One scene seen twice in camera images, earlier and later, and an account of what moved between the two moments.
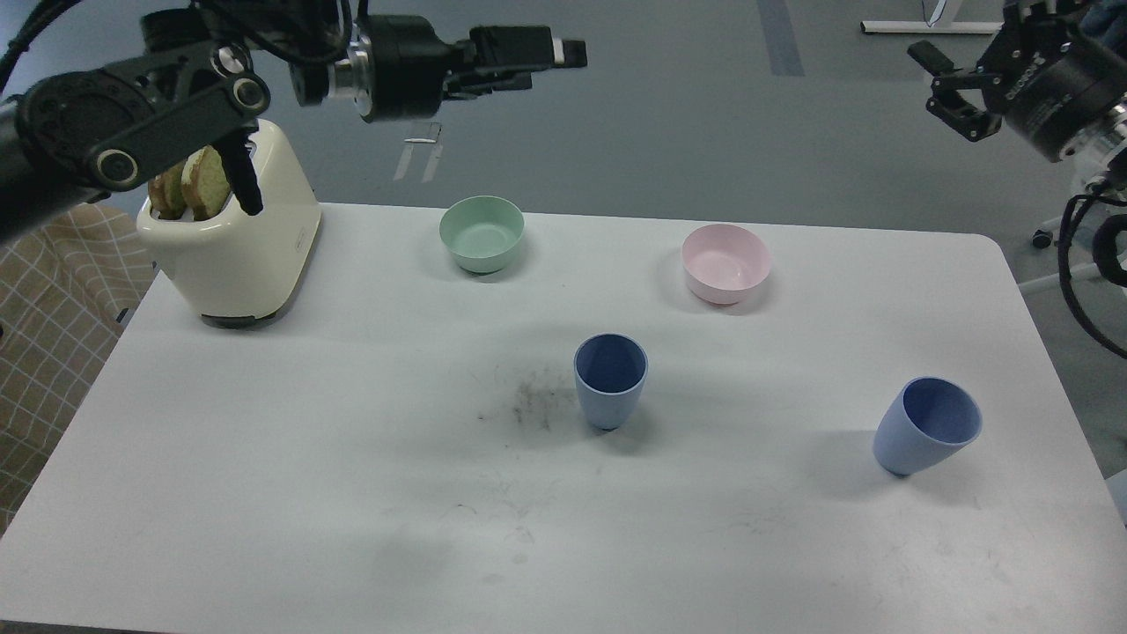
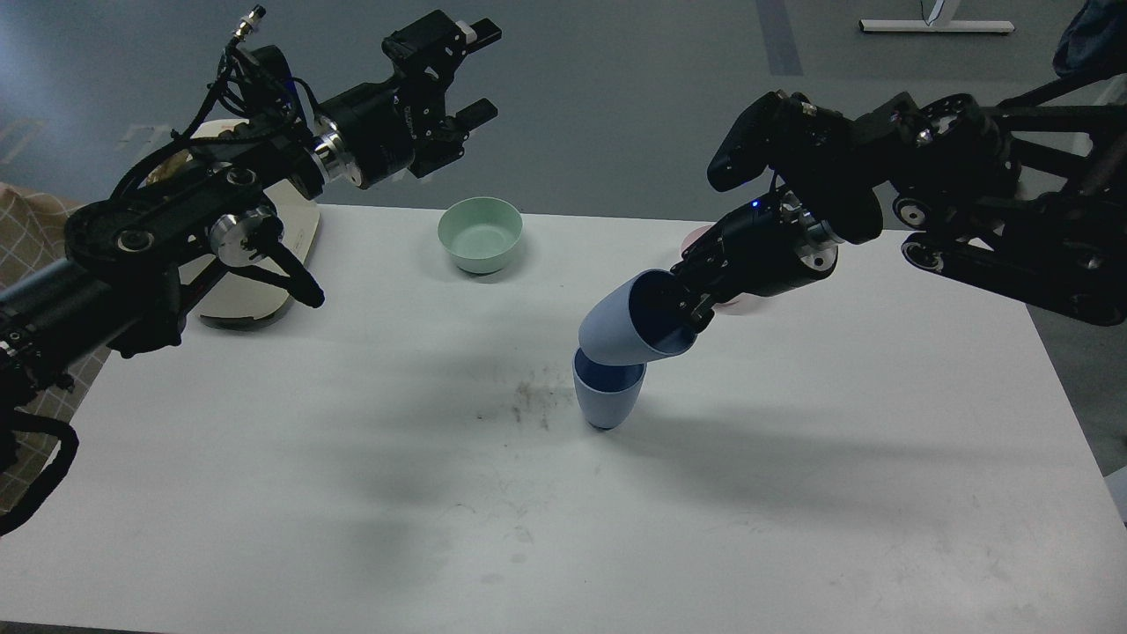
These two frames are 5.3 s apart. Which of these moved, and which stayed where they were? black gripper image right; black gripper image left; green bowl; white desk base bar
Moved: black gripper image left; black gripper image right
Stayed: white desk base bar; green bowl
